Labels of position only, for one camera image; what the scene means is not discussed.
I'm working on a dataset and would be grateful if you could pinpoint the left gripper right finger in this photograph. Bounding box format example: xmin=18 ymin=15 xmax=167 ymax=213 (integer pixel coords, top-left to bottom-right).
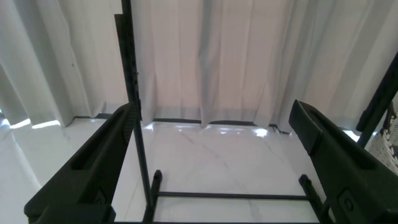
xmin=289 ymin=99 xmax=398 ymax=224

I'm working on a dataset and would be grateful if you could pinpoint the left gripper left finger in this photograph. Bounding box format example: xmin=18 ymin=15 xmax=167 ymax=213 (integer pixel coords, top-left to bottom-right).
xmin=24 ymin=103 xmax=137 ymax=223

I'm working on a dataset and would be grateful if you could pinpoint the white laundry basket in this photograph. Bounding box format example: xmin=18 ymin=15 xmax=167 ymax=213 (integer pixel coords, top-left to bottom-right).
xmin=368 ymin=102 xmax=398 ymax=175

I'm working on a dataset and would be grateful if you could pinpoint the black clothes rack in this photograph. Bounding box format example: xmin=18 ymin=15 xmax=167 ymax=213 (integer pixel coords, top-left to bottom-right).
xmin=113 ymin=0 xmax=398 ymax=224

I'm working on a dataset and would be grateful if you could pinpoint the white curtain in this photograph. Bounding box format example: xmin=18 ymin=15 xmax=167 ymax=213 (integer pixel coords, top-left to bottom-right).
xmin=0 ymin=0 xmax=398 ymax=134

